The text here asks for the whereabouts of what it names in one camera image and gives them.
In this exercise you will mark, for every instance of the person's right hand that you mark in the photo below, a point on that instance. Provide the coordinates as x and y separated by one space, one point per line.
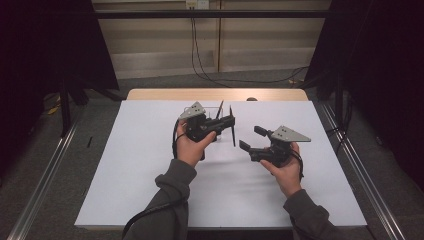
286 176

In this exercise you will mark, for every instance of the white wall socket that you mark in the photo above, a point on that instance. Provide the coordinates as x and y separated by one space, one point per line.
197 4

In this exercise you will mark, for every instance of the black metal crossbar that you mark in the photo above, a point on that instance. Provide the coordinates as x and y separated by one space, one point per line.
206 14

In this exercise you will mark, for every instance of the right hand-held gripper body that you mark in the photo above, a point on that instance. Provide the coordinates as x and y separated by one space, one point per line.
276 151

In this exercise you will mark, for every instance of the dark curtain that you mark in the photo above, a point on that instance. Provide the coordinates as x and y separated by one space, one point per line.
383 66
40 50

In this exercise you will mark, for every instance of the aluminium floor rail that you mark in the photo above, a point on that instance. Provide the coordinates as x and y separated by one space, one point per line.
43 186
370 186

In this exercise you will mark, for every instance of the person's left hand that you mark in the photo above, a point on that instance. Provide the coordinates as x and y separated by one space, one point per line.
191 150

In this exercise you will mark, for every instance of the white table mat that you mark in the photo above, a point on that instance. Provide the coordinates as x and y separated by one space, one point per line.
233 193

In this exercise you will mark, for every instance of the wooden table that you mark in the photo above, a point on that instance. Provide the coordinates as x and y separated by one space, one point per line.
200 94

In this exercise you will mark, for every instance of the clear plastic pen holder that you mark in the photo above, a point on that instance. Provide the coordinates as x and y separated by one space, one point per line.
210 112

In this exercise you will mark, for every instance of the small black stick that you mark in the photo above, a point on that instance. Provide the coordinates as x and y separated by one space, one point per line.
89 142

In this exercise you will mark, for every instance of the black pencil with orange end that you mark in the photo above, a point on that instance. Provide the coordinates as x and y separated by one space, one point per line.
220 109
233 136

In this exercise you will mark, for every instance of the yellow scrap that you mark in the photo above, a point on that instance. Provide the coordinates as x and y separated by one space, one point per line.
53 110

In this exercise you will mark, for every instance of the black metal stand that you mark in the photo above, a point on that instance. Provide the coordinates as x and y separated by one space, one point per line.
339 100
65 110

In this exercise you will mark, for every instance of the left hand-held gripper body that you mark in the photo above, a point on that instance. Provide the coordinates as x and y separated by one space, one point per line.
200 128

